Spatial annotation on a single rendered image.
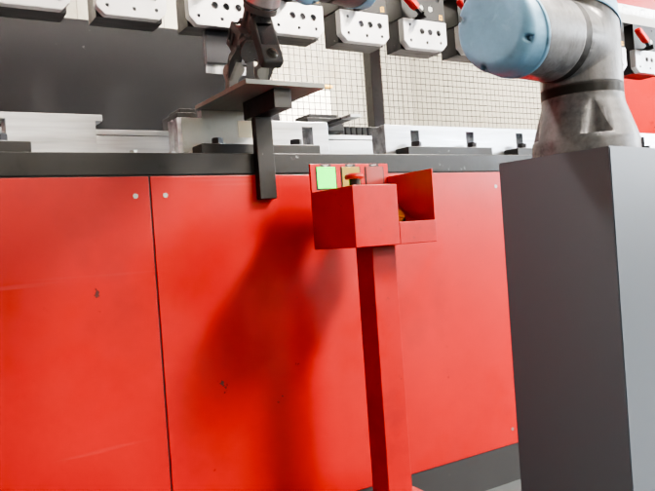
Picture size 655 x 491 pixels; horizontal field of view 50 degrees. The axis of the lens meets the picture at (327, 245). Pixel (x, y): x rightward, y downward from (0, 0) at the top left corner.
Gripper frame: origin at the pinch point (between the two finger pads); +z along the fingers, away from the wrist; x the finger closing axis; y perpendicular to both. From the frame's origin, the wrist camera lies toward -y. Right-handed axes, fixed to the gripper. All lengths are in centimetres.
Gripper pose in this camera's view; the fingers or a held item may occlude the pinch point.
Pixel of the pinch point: (244, 95)
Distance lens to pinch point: 159.3
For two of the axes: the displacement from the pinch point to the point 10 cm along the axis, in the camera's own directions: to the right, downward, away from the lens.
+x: -8.6, 0.6, -5.1
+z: -2.8, 7.8, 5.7
